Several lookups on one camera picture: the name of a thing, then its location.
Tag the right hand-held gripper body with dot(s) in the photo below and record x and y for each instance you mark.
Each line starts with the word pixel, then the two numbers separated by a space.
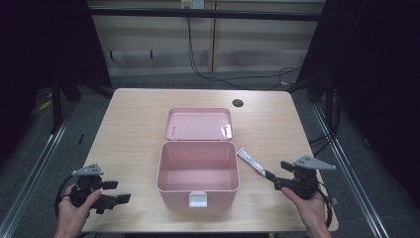
pixel 303 181

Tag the pink plastic storage box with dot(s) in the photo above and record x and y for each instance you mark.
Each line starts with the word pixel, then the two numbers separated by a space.
pixel 198 172

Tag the dark curtain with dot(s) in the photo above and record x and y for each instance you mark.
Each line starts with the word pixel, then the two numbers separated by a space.
pixel 373 66
pixel 39 49

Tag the white wall socket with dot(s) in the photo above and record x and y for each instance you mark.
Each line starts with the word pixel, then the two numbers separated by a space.
pixel 192 4

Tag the person's right hand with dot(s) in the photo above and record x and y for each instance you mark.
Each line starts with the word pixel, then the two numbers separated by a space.
pixel 312 211

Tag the person's left hand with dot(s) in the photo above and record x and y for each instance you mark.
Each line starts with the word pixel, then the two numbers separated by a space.
pixel 71 218

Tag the black horizontal bar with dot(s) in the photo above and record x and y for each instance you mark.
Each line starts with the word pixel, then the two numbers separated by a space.
pixel 198 14

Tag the aluminium floor rail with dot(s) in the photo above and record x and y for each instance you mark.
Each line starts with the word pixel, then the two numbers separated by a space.
pixel 353 178
pixel 36 172

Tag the white ointment tube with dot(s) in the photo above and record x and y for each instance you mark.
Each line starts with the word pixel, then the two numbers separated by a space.
pixel 247 158

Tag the yellow floor tape piece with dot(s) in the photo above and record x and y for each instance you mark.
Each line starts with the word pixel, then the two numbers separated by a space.
pixel 45 104

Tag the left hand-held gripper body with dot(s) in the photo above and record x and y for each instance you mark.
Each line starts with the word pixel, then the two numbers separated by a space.
pixel 86 190

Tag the black metal stand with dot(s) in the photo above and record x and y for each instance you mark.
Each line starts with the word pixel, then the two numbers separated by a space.
pixel 56 102

